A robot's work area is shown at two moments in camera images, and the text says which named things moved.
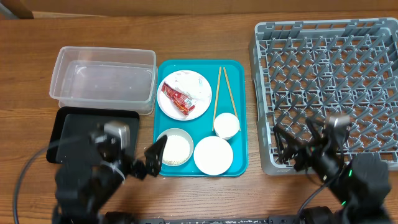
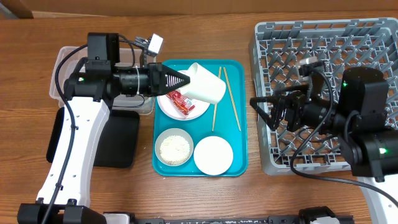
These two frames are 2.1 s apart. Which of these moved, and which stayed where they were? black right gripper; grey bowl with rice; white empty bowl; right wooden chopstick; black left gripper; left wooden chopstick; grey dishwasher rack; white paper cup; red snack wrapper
Moved: white paper cup; black right gripper; black left gripper
Stayed: white empty bowl; right wooden chopstick; grey bowl with rice; left wooden chopstick; grey dishwasher rack; red snack wrapper
